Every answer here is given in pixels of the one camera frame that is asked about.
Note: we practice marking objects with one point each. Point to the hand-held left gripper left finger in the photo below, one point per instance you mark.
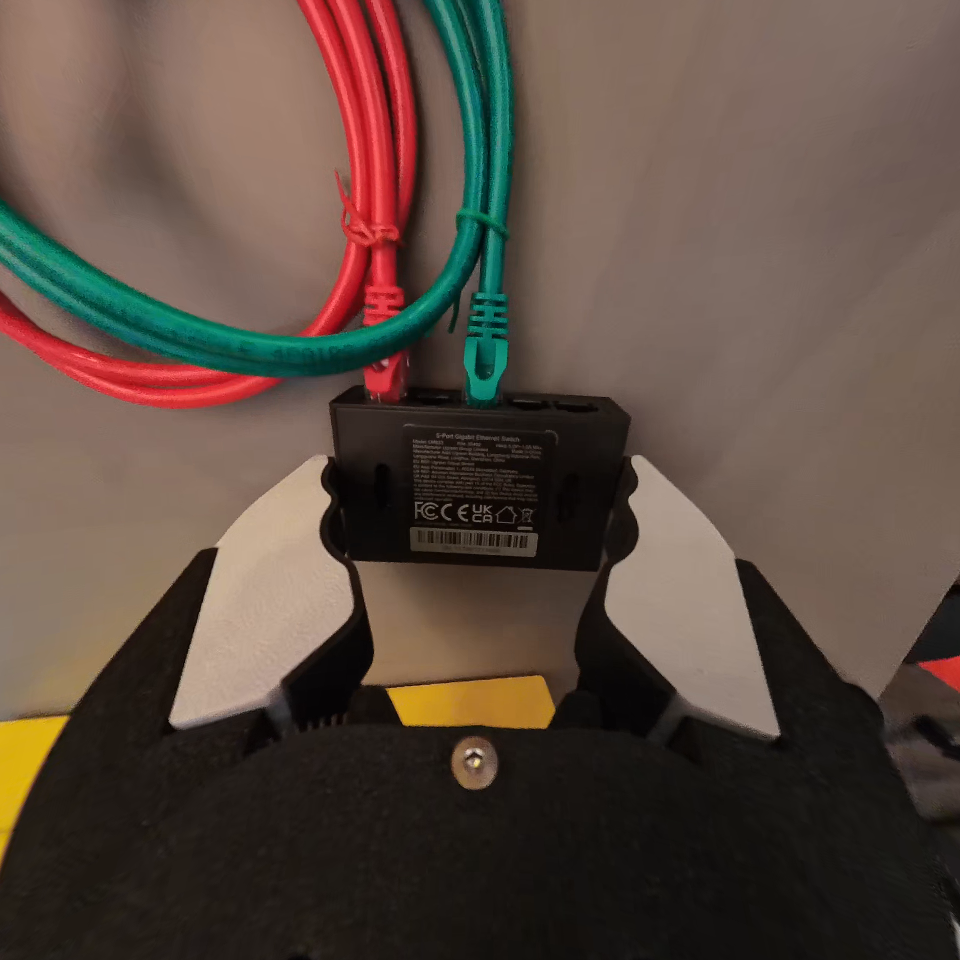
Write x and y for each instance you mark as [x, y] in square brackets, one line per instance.
[262, 600]

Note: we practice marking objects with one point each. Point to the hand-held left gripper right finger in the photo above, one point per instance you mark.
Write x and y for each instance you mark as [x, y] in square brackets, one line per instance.
[690, 615]

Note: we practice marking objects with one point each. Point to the black ethernet switch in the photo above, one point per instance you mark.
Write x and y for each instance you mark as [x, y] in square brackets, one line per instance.
[360, 442]

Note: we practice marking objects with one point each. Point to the yellow plastic bin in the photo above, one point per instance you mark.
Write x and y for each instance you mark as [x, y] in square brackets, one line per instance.
[472, 701]

